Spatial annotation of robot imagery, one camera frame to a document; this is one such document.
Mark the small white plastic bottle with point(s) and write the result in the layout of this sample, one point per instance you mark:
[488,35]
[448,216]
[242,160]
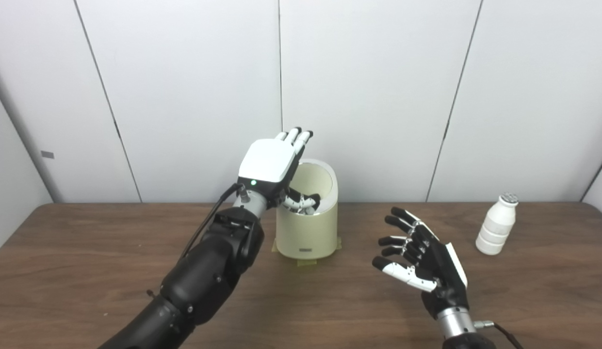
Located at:
[495,228]

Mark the small gray wall label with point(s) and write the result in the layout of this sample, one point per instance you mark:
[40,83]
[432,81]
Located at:
[47,154]

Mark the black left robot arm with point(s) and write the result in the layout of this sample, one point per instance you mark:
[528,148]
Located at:
[208,276]

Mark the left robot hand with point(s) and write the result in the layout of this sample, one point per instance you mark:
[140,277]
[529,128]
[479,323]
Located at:
[269,160]

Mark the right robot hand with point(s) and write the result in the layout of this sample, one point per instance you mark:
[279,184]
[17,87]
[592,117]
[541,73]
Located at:
[441,271]

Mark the cream-colored bin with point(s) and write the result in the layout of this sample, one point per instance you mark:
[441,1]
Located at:
[305,232]

